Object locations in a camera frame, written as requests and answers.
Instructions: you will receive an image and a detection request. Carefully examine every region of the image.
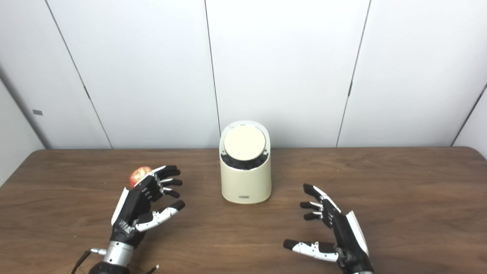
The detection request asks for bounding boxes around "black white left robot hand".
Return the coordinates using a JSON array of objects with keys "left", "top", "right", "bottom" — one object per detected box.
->
[{"left": 110, "top": 165, "right": 186, "bottom": 246}]

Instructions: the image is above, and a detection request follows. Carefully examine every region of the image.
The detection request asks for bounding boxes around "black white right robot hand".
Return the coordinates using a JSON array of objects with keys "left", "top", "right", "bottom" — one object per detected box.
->
[{"left": 283, "top": 183, "right": 375, "bottom": 274}]

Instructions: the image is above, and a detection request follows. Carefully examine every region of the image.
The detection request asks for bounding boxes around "red apple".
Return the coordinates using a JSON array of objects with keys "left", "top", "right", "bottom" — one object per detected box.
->
[{"left": 129, "top": 166, "right": 153, "bottom": 188}]

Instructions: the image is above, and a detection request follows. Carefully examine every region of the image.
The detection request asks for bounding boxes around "cream-colored bin body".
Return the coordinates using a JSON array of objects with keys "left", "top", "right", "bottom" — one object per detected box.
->
[{"left": 219, "top": 121, "right": 272, "bottom": 204}]

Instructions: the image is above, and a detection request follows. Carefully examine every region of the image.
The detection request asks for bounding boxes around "cream round bin lid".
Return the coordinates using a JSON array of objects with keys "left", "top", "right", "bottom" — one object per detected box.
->
[{"left": 223, "top": 125, "right": 266, "bottom": 160}]

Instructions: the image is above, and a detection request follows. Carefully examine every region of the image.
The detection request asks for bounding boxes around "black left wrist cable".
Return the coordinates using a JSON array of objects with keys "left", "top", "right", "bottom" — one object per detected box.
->
[{"left": 70, "top": 248, "right": 107, "bottom": 274}]

